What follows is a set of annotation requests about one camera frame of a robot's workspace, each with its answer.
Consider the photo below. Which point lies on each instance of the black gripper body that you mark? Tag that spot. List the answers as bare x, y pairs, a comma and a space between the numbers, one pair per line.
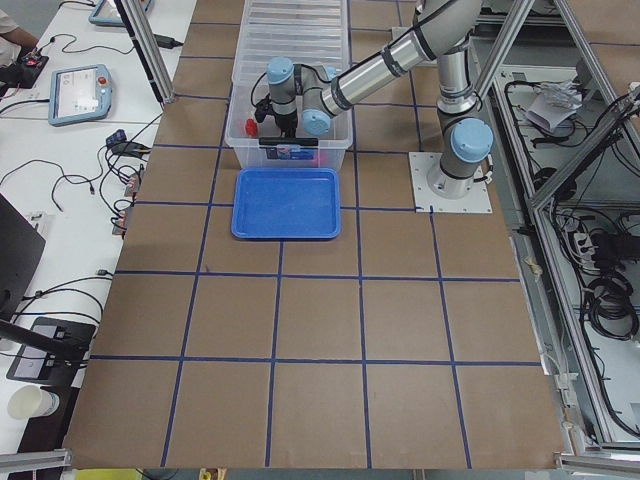
286, 122

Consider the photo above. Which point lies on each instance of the clear plastic box lid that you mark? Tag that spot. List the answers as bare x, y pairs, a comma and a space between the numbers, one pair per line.
310, 32

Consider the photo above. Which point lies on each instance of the red block upright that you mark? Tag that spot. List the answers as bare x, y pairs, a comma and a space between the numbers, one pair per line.
251, 128

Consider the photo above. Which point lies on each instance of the blue plastic tray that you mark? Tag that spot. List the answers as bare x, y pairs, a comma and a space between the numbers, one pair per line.
287, 203

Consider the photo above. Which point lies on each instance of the black power adapter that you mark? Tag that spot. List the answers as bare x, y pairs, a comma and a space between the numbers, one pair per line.
167, 42

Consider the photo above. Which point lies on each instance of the teach pendant tablet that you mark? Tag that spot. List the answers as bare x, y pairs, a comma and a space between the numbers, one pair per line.
105, 14
79, 95

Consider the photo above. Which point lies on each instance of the black monitor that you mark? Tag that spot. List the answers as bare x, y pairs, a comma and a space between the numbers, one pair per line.
21, 251

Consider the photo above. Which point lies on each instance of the white power strip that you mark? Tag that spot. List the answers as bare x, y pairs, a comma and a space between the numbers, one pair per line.
583, 248

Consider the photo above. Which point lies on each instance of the white paper cup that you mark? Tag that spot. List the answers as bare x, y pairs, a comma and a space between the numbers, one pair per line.
32, 402

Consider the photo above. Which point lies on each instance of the black box latch handle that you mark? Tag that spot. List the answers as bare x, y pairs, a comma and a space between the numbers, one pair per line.
275, 141

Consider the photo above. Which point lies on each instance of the aluminium frame post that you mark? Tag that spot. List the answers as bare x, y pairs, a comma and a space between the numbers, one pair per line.
143, 40

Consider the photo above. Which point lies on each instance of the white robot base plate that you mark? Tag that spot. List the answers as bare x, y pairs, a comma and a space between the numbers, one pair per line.
435, 192

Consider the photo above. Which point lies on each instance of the aluminium diagonal frame bar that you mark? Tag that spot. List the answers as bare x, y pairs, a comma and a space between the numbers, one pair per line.
620, 111

